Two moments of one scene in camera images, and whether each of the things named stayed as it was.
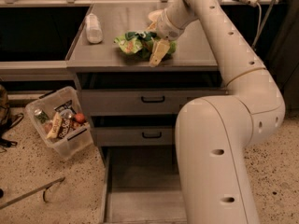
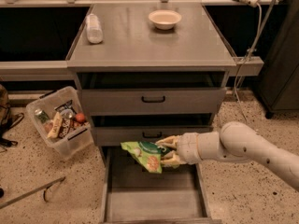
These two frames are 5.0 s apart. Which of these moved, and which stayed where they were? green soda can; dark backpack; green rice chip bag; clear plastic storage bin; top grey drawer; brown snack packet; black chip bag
Moved: green rice chip bag
Stayed: top grey drawer; brown snack packet; green soda can; black chip bag; dark backpack; clear plastic storage bin
